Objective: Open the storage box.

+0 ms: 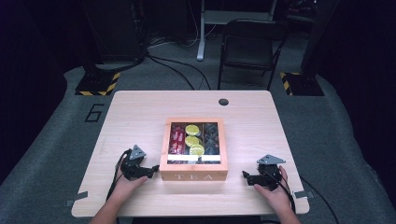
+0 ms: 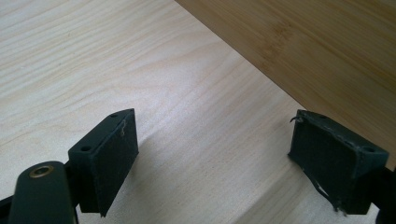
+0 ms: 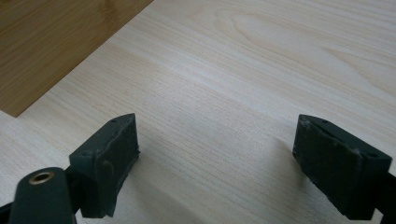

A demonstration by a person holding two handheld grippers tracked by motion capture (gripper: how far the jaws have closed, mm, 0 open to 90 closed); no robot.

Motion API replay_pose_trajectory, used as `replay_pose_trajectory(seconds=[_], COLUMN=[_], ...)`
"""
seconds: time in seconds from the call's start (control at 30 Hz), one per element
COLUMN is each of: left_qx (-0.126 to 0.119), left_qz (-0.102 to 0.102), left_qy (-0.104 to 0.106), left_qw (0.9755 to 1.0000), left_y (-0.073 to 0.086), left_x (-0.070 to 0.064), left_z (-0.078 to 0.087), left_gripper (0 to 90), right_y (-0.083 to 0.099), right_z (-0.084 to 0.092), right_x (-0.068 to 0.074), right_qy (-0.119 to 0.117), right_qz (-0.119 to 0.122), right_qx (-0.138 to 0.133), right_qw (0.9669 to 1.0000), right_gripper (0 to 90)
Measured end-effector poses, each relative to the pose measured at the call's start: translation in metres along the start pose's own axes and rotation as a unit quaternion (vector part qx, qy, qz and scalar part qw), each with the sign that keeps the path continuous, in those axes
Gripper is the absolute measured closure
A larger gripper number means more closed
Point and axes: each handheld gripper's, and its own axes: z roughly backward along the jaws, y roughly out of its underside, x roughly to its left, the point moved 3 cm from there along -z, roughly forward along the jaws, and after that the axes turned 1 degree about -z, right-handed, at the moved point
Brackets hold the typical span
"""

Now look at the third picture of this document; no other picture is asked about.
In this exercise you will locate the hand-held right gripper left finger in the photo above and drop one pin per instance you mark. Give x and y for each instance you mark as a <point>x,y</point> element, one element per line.
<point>102,161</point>

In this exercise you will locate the wooden tea box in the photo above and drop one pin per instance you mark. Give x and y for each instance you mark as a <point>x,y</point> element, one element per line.
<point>46,46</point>

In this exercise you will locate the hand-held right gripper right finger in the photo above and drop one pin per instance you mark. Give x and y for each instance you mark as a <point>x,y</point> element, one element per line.
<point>339,168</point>

